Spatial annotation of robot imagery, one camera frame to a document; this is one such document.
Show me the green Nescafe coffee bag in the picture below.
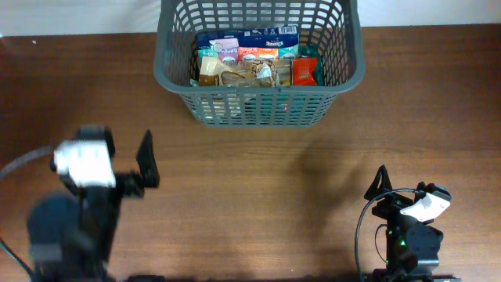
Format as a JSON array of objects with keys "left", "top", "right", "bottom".
[{"left": 299, "top": 45, "right": 325, "bottom": 86}]

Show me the blue tissue pack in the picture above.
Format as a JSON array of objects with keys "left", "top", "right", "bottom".
[{"left": 196, "top": 26, "right": 299, "bottom": 63}]

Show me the grey plastic lattice basket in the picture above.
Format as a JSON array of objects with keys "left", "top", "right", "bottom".
[{"left": 153, "top": 0, "right": 365, "bottom": 127}]

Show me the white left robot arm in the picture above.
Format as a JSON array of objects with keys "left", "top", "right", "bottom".
[{"left": 27, "top": 126, "right": 160, "bottom": 281}]

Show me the mint green snack wrapper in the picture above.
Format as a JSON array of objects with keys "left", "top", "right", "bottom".
[{"left": 190, "top": 78, "right": 200, "bottom": 87}]

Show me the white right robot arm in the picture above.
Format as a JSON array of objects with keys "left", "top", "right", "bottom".
[{"left": 355, "top": 165, "right": 452, "bottom": 281}]

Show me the beige brown snack bag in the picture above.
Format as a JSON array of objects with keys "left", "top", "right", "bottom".
[{"left": 197, "top": 56, "right": 280, "bottom": 88}]

